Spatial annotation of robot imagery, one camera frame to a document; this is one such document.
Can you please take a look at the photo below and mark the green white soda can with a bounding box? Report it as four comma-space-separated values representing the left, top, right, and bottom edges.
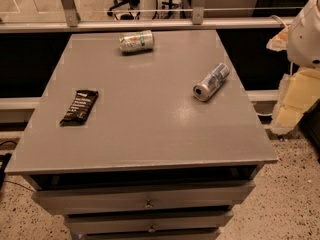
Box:
119, 30, 155, 53

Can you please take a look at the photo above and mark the top grey drawer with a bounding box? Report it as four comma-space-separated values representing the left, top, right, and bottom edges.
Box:
32, 180, 255, 215

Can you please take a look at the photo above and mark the grey drawer cabinet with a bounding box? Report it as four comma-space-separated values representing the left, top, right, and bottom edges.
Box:
6, 30, 277, 240

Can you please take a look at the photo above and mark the black rxbar chocolate bar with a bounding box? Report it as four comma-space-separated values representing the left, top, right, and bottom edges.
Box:
60, 90, 99, 127

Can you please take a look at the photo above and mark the white cable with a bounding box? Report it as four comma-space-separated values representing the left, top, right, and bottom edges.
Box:
270, 14, 289, 29

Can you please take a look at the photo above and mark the silver blue redbull can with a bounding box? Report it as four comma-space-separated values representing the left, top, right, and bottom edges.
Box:
193, 63, 230, 102

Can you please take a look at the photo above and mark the grey drawer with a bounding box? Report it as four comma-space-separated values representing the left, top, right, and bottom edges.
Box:
32, 180, 255, 215
65, 211, 233, 234

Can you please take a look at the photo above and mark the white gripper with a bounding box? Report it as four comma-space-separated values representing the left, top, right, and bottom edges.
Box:
266, 0, 320, 135

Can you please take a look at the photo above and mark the middle grey drawer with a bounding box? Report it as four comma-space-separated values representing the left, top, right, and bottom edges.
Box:
65, 211, 233, 234

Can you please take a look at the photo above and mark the black cable on floor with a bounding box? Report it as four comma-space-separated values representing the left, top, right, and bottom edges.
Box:
0, 140, 34, 193

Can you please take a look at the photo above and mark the grey metal railing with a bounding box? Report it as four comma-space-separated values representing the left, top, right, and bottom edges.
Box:
0, 0, 308, 33

